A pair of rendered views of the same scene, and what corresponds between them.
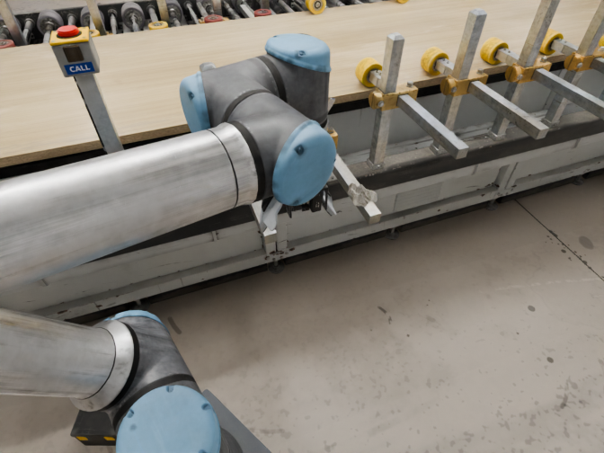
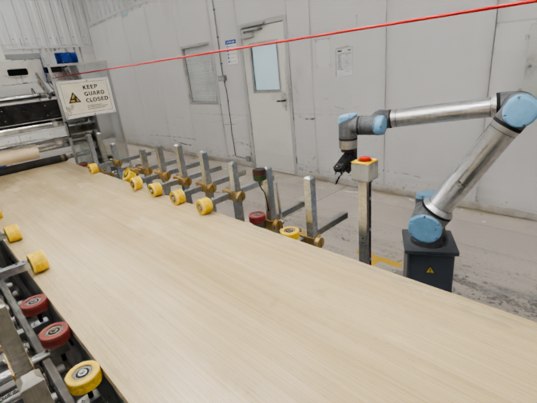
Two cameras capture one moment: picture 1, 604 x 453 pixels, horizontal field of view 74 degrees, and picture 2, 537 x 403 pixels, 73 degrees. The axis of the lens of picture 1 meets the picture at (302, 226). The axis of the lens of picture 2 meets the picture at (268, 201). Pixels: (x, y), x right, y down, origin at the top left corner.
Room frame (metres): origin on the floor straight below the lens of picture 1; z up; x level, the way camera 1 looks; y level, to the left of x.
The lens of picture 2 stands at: (1.63, 1.46, 1.57)
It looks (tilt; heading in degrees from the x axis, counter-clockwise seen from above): 21 degrees down; 248
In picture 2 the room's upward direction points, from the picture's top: 6 degrees counter-clockwise
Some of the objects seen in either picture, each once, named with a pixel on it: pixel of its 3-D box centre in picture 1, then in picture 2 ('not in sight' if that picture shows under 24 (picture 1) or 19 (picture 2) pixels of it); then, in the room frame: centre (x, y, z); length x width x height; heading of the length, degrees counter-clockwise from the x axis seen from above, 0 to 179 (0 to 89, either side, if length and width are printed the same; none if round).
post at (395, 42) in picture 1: (383, 115); (237, 205); (1.09, -0.25, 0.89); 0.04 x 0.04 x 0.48; 20
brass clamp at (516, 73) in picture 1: (527, 71); (182, 180); (1.28, -0.74, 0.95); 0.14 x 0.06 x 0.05; 110
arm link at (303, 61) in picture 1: (297, 83); (348, 126); (0.56, 0.01, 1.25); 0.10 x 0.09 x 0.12; 126
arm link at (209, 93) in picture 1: (234, 104); (371, 125); (0.49, 0.09, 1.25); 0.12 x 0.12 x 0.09; 36
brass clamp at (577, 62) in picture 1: (585, 59); (162, 174); (1.36, -0.97, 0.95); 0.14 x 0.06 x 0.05; 110
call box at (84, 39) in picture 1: (76, 53); (364, 170); (0.83, 0.46, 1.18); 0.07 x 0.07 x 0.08; 20
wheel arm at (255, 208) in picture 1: (247, 184); (319, 230); (0.84, 0.15, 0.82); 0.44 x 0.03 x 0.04; 20
